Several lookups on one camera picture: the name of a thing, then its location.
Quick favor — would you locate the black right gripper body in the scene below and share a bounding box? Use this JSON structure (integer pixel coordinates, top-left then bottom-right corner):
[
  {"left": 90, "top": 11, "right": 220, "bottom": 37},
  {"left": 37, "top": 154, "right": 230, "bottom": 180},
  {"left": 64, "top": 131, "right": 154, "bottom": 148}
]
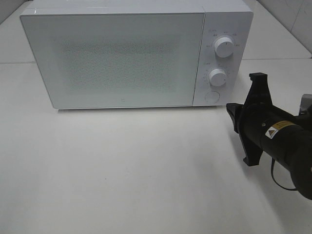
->
[{"left": 239, "top": 73, "right": 289, "bottom": 166}]

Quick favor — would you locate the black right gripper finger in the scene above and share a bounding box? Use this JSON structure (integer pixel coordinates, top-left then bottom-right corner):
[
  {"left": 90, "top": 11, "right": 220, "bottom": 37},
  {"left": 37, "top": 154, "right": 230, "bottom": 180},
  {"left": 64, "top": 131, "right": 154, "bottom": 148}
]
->
[
  {"left": 226, "top": 103, "right": 244, "bottom": 122},
  {"left": 233, "top": 119, "right": 244, "bottom": 140}
]

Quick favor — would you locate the white round door button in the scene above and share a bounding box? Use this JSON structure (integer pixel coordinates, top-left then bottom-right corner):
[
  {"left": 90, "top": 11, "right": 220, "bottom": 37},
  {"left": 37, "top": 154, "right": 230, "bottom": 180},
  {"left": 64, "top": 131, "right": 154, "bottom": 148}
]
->
[{"left": 205, "top": 91, "right": 220, "bottom": 104}]

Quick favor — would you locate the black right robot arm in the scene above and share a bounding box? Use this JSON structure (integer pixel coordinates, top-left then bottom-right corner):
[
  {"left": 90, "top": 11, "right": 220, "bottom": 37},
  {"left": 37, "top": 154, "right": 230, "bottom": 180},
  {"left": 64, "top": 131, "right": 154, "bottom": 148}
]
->
[{"left": 226, "top": 73, "right": 312, "bottom": 199}]

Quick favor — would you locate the white microwave oven body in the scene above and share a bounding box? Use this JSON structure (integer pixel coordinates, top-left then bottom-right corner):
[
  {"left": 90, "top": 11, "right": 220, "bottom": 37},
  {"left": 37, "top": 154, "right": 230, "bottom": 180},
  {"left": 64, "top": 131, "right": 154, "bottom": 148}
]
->
[{"left": 20, "top": 0, "right": 254, "bottom": 107}]

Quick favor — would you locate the white lower microwave knob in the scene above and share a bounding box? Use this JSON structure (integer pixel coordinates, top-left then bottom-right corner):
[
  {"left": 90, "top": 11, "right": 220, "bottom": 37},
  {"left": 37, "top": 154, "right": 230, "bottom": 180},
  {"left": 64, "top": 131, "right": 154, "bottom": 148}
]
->
[{"left": 208, "top": 69, "right": 227, "bottom": 87}]

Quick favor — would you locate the white microwave knob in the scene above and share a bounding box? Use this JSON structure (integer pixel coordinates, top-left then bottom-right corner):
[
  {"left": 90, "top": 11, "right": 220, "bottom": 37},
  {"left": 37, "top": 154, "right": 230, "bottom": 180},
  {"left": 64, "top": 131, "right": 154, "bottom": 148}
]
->
[
  {"left": 214, "top": 36, "right": 234, "bottom": 58},
  {"left": 208, "top": 69, "right": 227, "bottom": 87}
]

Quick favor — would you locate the white upper microwave knob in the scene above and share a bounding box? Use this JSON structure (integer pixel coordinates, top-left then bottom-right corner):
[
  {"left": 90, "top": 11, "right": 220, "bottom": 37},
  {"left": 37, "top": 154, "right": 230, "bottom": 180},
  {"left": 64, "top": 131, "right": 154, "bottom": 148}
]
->
[{"left": 214, "top": 36, "right": 234, "bottom": 58}]

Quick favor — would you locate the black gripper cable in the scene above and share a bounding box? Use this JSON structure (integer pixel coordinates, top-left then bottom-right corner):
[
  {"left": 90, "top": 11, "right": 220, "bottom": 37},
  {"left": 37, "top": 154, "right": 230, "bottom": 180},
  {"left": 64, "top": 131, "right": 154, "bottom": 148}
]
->
[{"left": 270, "top": 156, "right": 299, "bottom": 192}]

